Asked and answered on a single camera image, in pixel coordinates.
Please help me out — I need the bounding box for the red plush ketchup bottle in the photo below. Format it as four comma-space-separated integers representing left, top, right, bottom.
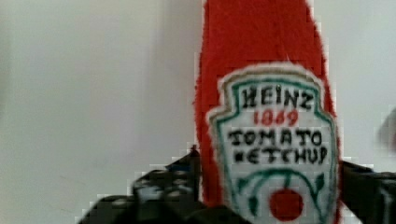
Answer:
194, 0, 340, 224

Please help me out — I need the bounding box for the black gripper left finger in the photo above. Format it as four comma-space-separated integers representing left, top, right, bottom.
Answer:
78, 147, 249, 224

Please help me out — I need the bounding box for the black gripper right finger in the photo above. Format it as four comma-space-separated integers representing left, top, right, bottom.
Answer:
341, 161, 396, 224

